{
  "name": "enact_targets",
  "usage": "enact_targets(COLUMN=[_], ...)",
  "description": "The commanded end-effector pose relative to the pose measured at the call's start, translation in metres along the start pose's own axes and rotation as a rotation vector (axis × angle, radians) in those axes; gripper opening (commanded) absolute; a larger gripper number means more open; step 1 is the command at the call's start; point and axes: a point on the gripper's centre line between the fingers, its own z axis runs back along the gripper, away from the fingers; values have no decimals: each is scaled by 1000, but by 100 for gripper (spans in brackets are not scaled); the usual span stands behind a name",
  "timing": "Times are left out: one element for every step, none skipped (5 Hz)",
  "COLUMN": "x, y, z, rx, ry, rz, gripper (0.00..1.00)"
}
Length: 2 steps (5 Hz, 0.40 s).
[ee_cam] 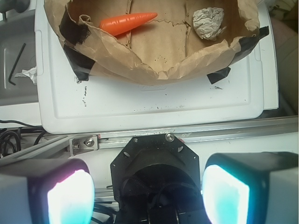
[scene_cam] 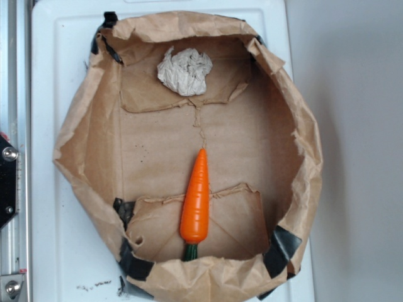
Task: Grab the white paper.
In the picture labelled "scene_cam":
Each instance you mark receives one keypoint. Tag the black metal bracket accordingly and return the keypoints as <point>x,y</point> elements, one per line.
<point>8,181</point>

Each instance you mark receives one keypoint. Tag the orange plastic toy carrot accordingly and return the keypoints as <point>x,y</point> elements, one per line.
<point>195,215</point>

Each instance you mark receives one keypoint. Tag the white plastic tray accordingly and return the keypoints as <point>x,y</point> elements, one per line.
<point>69,260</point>

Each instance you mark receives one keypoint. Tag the aluminium frame rail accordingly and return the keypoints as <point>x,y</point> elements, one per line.
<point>16,250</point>

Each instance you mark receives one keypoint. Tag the brown paper bag tray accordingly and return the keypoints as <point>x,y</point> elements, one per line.
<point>128,146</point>

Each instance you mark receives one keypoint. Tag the silver corner bracket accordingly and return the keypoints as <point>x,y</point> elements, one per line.
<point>11,286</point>

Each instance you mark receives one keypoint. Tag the white paper ball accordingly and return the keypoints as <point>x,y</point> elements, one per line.
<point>185,72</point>

